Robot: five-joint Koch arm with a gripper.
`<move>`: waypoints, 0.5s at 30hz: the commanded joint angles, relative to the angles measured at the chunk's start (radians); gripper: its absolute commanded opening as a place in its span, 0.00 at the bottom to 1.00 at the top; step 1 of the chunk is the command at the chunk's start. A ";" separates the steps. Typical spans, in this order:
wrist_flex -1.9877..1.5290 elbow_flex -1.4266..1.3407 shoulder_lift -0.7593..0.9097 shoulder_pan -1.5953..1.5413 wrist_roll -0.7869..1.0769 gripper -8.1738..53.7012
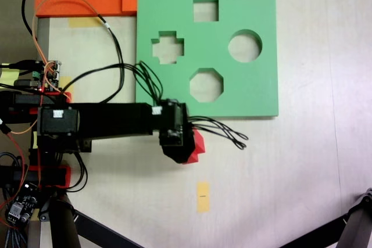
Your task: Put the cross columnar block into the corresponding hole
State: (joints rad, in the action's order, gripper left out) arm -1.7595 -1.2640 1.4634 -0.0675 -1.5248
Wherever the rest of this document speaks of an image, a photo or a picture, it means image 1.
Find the red cross columnar block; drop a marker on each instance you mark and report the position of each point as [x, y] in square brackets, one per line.
[200, 143]

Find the small yellow tape square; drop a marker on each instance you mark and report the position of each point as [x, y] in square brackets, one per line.
[66, 81]

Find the black tripod strut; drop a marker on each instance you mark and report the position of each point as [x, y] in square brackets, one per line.
[104, 232]
[316, 235]

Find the green motor controller board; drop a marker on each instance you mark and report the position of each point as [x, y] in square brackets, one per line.
[50, 78]

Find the yellow tape marker with line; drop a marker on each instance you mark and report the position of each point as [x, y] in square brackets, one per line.
[203, 204]

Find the wide yellow tape strip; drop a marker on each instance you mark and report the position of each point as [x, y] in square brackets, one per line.
[84, 22]

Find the black tripod leg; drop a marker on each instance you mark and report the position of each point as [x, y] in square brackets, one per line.
[359, 219]
[65, 224]

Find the black table clamp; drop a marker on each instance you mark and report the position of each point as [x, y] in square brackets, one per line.
[29, 176]
[26, 98]

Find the small black circuit board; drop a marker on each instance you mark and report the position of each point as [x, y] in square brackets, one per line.
[20, 206]

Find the green shape sorter board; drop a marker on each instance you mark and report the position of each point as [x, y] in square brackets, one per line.
[247, 91]

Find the yellow sticky note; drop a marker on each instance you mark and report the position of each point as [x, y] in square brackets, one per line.
[7, 76]

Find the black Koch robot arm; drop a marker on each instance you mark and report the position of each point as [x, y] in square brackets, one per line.
[116, 120]

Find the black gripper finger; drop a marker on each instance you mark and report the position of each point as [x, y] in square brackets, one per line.
[181, 153]

